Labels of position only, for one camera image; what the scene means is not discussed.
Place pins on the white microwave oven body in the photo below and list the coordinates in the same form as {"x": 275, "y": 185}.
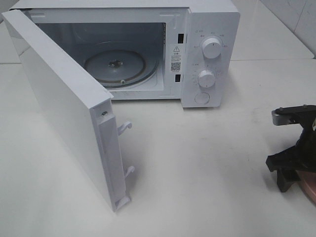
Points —
{"x": 77, "y": 26}

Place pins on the upper white power knob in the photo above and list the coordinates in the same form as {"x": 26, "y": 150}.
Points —
{"x": 212, "y": 47}

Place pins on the lower white timer knob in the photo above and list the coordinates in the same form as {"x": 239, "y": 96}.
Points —
{"x": 206, "y": 79}

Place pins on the white microwave door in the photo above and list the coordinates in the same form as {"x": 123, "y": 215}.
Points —
{"x": 77, "y": 106}

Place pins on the glass microwave turntable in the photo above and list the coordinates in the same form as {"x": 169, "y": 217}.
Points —
{"x": 118, "y": 64}

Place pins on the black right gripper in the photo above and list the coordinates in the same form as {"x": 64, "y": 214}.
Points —
{"x": 302, "y": 158}

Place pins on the pink round plate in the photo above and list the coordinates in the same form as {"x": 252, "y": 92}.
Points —
{"x": 307, "y": 183}

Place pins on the white warning label sticker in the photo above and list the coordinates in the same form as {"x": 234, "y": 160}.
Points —
{"x": 176, "y": 57}

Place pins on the round white door button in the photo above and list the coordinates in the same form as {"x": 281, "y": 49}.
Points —
{"x": 202, "y": 98}

